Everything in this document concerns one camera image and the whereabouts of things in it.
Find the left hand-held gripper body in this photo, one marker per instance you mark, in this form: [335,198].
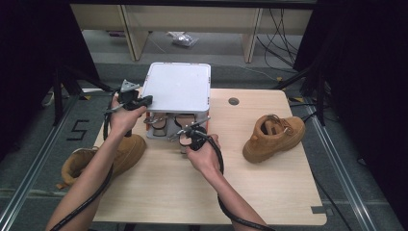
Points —
[128,96]

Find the person's right hand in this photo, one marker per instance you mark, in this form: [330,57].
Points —
[207,160]

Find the aluminium floor rail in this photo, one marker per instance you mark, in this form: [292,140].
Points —
[38,163]
[346,178]

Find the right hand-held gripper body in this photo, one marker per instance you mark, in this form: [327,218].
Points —
[197,141]

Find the tan suede boot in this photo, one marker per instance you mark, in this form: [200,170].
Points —
[131,150]
[272,147]

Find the black curtain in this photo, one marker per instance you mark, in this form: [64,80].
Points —
[369,80]
[25,64]

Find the white shoe rack orange braces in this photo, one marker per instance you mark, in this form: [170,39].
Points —
[176,86]

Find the clear plastic bag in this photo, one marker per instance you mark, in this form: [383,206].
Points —
[183,39]

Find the person's left hand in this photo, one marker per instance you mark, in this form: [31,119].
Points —
[125,120]

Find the beige wooden cabinet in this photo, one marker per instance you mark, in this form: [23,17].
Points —
[192,19]

